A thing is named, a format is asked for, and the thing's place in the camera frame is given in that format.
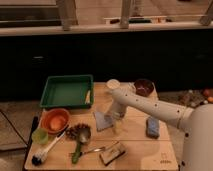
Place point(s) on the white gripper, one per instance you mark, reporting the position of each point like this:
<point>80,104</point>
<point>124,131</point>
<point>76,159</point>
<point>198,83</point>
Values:
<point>114,116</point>

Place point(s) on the grey-blue towel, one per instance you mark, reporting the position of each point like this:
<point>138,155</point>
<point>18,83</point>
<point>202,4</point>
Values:
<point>102,121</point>

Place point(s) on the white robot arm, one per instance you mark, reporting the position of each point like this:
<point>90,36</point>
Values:
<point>196,123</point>

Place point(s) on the small yellow item in tray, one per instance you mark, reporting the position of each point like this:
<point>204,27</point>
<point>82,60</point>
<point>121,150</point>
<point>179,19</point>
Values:
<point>87,99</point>

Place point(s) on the white cup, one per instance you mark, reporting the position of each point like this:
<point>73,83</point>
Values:
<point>112,84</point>

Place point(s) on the metal spoon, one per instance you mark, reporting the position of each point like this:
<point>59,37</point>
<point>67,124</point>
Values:
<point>90,151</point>

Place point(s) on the wooden block brush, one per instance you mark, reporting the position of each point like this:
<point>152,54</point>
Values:
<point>112,153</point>

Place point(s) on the blue sponge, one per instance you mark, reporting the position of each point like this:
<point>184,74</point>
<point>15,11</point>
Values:
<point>152,127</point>

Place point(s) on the dark red bowl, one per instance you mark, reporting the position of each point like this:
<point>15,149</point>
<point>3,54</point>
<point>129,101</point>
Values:
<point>143,87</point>

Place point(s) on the green plastic tray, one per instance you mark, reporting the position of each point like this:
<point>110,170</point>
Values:
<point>68,91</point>

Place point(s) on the orange plastic bowl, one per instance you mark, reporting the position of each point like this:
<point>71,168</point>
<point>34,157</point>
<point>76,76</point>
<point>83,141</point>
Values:
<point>55,120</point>

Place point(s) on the small green cup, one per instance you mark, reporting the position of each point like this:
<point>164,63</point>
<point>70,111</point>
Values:
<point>40,136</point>

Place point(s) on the white dish brush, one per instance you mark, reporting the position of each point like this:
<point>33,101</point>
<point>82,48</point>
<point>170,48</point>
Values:
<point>41,154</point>

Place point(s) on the green handled metal scoop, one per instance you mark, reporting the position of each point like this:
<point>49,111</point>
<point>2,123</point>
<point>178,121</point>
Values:
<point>81,141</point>

